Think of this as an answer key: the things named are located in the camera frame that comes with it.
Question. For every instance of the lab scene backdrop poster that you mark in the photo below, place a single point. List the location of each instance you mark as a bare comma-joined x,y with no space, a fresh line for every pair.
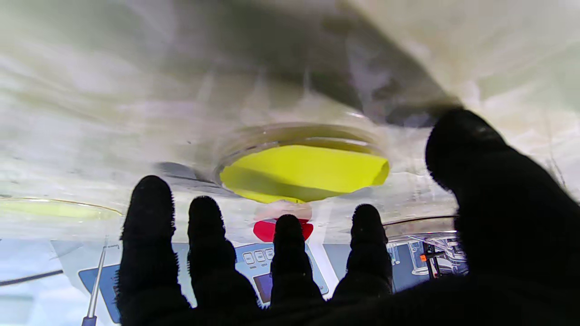
54,294

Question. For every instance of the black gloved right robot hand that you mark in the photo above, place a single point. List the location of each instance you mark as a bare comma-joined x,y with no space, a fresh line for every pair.
498,253

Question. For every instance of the round stainless steel tray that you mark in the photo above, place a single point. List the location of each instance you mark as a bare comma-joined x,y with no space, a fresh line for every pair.
421,226

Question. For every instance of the red filter paper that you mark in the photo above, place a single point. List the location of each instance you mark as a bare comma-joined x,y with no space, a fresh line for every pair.
263,231

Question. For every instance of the clear culture dish yellow lid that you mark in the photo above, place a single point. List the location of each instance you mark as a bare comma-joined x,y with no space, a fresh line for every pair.
303,174

